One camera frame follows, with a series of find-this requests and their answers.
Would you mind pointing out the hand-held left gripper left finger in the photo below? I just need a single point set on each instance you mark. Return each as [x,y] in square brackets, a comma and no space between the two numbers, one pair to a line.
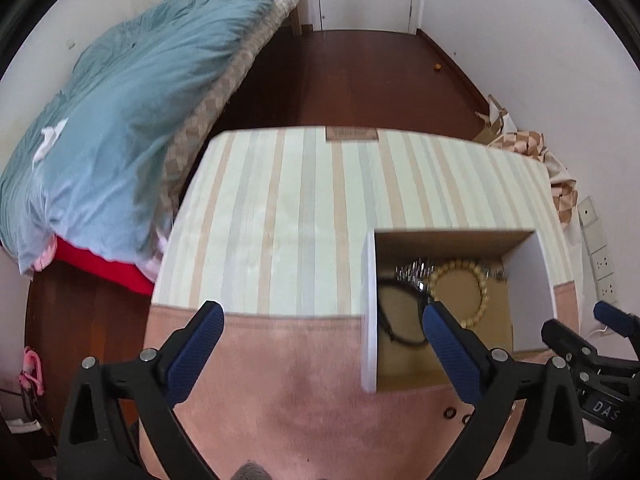
[199,347]

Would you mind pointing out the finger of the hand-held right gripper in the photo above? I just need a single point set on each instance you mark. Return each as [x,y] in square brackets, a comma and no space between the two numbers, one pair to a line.
[617,317]
[567,340]

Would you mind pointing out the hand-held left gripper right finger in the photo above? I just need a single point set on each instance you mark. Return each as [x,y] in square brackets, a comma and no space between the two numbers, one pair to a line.
[450,347]

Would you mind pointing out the white and brown cardboard box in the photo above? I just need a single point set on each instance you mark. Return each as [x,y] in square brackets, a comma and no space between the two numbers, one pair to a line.
[530,300]

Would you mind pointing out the red cloth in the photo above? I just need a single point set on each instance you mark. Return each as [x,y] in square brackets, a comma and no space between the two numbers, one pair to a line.
[105,265]

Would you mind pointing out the striped pink tablecloth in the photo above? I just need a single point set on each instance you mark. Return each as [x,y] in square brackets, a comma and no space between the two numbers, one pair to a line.
[280,240]

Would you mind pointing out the pink clip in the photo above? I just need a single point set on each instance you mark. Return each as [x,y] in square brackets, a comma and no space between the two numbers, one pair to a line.
[34,367]

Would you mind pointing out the checked fabric bag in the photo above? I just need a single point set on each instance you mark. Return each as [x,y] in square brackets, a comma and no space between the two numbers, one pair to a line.
[530,145]

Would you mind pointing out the brown cardboard pieces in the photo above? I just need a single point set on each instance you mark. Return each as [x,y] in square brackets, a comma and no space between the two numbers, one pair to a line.
[492,127]

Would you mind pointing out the brown tablecloth label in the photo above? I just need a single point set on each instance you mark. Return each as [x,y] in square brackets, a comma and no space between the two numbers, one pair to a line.
[351,133]

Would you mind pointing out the light blue blanket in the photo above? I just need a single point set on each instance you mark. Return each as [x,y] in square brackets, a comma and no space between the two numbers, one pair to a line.
[130,110]

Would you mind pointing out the chevron patterned mattress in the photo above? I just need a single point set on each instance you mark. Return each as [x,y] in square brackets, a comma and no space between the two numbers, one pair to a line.
[220,90]

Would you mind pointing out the white wall socket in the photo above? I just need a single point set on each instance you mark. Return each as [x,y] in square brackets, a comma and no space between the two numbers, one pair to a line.
[601,262]
[608,291]

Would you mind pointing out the white wall switch plate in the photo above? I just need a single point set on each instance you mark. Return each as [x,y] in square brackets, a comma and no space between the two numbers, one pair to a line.
[588,212]

